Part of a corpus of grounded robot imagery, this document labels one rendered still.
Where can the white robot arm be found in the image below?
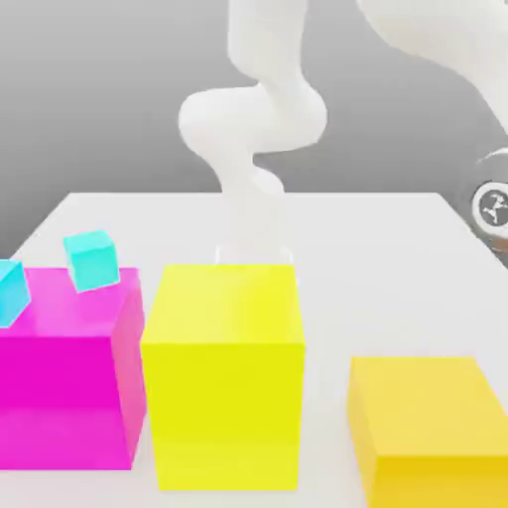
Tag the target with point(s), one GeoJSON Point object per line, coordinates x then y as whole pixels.
{"type": "Point", "coordinates": [254, 119]}

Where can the small turquoise cube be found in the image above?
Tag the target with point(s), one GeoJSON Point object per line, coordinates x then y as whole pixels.
{"type": "Point", "coordinates": [92, 262]}

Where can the small sky blue cube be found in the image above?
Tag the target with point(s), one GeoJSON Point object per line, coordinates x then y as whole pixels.
{"type": "Point", "coordinates": [11, 293]}

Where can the large lemon yellow box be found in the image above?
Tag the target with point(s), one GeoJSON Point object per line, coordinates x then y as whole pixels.
{"type": "Point", "coordinates": [224, 381]}

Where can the large magenta box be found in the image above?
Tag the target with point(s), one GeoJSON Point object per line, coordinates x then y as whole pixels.
{"type": "Point", "coordinates": [67, 369]}

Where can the large golden yellow box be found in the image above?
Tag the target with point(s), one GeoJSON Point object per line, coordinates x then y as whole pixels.
{"type": "Point", "coordinates": [432, 428]}

